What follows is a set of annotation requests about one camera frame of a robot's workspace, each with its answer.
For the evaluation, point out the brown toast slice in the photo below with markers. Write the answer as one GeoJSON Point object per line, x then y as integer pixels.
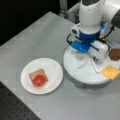
{"type": "Point", "coordinates": [38, 72]}

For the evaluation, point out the white divided round tray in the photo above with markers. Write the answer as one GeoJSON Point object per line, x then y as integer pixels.
{"type": "Point", "coordinates": [83, 69]}

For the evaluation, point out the yellow cheese slice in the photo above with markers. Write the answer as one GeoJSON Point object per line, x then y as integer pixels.
{"type": "Point", "coordinates": [110, 72]}

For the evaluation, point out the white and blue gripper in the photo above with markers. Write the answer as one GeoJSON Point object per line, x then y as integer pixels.
{"type": "Point", "coordinates": [86, 40]}

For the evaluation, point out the brown round patty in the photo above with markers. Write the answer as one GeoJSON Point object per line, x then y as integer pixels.
{"type": "Point", "coordinates": [114, 54]}

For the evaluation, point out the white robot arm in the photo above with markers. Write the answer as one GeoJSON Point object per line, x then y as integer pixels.
{"type": "Point", "coordinates": [93, 12]}

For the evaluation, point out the red tomato piece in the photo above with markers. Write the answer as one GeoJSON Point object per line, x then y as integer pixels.
{"type": "Point", "coordinates": [39, 80]}

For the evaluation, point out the white paper plate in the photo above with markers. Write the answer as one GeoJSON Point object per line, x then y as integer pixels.
{"type": "Point", "coordinates": [52, 69]}

